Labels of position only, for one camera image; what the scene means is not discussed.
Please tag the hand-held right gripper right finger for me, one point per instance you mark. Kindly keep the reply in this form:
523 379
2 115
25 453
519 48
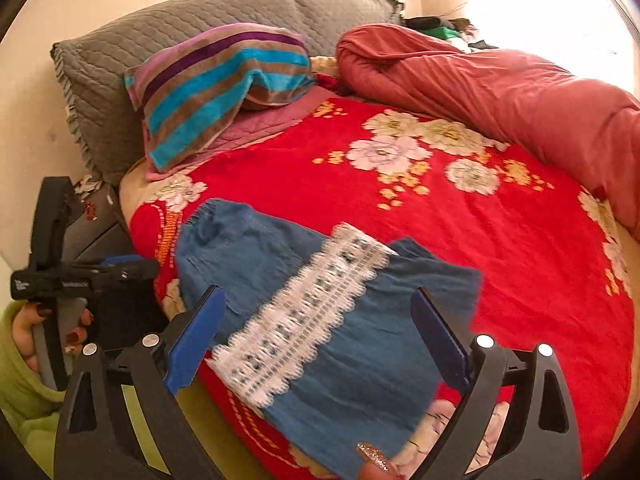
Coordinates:
440 340

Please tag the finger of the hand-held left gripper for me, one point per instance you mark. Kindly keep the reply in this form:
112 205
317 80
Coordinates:
120 260
130 274

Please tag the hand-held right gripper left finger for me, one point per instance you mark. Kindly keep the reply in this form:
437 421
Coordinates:
195 340

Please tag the blue pants with white lace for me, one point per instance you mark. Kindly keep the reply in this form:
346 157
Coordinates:
350 360

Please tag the person's left forearm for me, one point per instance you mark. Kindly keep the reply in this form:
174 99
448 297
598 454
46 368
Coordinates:
20 400

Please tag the person's left hand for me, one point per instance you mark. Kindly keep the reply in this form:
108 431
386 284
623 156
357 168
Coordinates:
24 332

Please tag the person's right hand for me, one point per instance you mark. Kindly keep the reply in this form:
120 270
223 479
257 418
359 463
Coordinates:
377 470

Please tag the black bedside cabinet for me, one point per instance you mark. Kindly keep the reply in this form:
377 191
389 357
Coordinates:
100 230

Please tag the red floral blanket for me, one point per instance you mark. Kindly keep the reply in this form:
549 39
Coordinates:
500 270

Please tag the striped towel pillow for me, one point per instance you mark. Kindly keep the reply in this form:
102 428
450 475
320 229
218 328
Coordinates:
200 90

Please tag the pink quilted pillow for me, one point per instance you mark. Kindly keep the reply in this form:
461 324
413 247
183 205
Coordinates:
260 120

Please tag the large grey quilted pillow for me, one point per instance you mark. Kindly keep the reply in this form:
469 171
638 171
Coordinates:
150 25

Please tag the pink-red quilted comforter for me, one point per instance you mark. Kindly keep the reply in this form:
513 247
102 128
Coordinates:
500 85

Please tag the cream cloth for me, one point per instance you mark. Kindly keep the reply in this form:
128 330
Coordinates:
325 66

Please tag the pile of clothes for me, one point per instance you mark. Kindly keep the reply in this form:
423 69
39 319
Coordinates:
440 27

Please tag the small grey quilted pillow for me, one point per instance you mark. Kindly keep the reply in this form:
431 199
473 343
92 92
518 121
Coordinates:
340 10

